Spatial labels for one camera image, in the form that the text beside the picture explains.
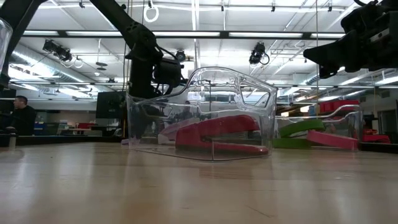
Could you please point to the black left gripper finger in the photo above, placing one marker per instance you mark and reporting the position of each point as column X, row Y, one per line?
column 139, row 118

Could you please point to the purple staple remover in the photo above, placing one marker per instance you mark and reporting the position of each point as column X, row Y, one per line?
column 125, row 142

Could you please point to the pink stapler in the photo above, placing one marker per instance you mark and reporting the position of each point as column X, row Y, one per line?
column 169, row 132

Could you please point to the pink tape roll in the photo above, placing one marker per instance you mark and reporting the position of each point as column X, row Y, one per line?
column 332, row 140

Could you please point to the red stapler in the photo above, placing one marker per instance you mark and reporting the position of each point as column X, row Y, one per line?
column 224, row 126

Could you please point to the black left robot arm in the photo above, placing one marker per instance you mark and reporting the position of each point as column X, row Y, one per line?
column 136, row 31

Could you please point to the black panel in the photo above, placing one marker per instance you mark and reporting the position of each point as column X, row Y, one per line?
column 110, row 104

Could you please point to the red storage bin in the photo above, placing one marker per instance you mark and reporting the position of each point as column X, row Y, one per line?
column 373, row 138
column 339, row 105
column 87, row 125

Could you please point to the clear plastic bin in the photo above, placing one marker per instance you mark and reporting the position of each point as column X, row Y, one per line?
column 230, row 81
column 360, row 124
column 4, row 40

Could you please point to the person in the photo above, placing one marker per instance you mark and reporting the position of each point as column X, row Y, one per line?
column 26, row 118

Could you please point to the silver ventilation duct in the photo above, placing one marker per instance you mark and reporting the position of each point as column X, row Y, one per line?
column 314, row 79
column 31, row 62

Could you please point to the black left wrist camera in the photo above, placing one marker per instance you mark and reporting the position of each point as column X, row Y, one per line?
column 168, row 73

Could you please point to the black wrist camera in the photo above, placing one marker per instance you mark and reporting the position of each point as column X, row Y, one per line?
column 357, row 18
column 168, row 73

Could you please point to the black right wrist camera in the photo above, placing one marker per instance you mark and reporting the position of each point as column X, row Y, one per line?
column 357, row 18

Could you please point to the round black ceiling camera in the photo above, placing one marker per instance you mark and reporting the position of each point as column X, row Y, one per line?
column 180, row 55

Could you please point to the black ceiling camera cluster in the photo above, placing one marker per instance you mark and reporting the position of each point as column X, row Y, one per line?
column 59, row 51

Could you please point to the black aluminium frame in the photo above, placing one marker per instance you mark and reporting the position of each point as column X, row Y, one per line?
column 224, row 34

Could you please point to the grey metal post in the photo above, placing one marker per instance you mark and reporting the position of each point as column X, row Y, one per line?
column 12, row 141

